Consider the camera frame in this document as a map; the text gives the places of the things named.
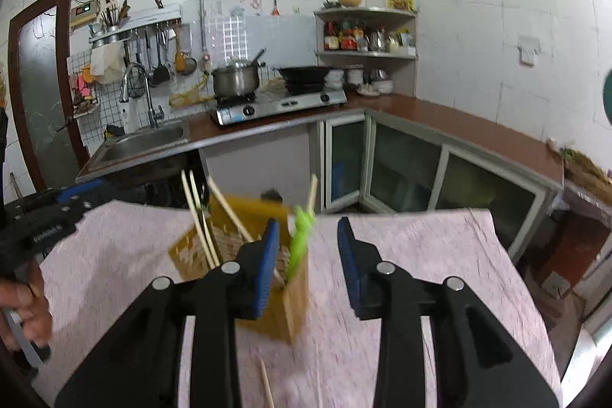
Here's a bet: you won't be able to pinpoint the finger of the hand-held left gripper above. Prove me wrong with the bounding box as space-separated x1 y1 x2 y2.
45 197 104 229
54 179 107 204

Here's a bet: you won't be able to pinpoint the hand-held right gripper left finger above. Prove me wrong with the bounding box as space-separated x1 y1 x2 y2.
55 218 281 408

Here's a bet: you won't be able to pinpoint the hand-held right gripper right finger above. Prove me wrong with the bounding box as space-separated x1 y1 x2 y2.
337 217 560 408

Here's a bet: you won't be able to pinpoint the yellow perforated utensil holder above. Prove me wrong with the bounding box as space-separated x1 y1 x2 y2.
168 194 313 346

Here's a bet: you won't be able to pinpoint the green-handled spoon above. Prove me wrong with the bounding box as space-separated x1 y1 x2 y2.
285 205 317 282

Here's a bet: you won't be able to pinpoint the pale wooden chopstick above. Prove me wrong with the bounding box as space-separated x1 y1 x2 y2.
181 170 216 269
258 358 277 408
306 174 319 216
207 179 255 244
189 170 221 268

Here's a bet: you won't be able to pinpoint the metal cup of utensils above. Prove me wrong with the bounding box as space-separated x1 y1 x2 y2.
97 0 131 34

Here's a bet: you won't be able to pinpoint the person's left hand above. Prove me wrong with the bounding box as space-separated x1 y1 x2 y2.
0 263 54 350

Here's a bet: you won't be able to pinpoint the steel kitchen sink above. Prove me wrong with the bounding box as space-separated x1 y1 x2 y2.
88 122 190 167

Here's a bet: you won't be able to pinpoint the floral pink tablecloth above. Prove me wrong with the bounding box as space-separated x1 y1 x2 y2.
29 198 564 408

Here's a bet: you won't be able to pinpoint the dark wooden glass door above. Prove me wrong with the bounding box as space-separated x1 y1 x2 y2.
8 0 93 190

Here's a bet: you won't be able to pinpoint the glass-door kitchen cabinets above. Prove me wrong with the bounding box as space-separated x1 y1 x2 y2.
323 111 552 257

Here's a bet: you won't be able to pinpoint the dark hanging strainer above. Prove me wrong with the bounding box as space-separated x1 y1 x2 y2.
125 29 150 99

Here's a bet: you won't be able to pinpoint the steel kitchen faucet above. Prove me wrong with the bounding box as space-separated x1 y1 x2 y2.
119 63 166 130

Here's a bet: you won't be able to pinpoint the white hanging bag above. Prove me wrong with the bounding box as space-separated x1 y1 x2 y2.
90 44 127 85

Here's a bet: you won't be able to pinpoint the black hanging spatula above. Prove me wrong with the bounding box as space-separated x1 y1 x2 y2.
150 27 171 87

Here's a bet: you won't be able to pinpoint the orange hanging ladle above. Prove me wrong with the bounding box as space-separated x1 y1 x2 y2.
173 29 198 77

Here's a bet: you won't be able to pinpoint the steel gas stove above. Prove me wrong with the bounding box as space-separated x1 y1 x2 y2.
208 84 350 127

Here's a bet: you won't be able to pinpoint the brown kitchen countertop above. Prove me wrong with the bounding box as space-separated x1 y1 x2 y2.
75 91 566 188

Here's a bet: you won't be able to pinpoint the stacked white dishes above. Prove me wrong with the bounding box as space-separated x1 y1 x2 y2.
329 68 396 97

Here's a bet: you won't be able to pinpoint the steel cooking pot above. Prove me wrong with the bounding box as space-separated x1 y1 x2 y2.
209 49 267 99

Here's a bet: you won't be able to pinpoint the black wok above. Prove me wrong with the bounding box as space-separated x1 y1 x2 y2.
273 64 339 87

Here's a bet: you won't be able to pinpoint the red sauce bottles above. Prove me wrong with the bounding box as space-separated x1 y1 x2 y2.
323 21 358 51

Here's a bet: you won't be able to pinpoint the straw broom bundle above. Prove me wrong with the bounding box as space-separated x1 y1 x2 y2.
549 139 612 195

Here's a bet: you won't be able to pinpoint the yellow gas hose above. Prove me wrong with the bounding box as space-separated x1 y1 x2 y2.
169 77 214 109

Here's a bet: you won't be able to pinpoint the metal wall rack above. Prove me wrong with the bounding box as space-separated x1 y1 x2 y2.
87 8 186 44

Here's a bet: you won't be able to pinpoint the beige wall control box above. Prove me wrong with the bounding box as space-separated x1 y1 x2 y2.
70 3 99 29

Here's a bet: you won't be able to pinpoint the corner wall shelf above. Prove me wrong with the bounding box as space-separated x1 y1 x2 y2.
313 5 420 96

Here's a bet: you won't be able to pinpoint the white wall socket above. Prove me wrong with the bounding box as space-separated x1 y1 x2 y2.
518 35 542 67

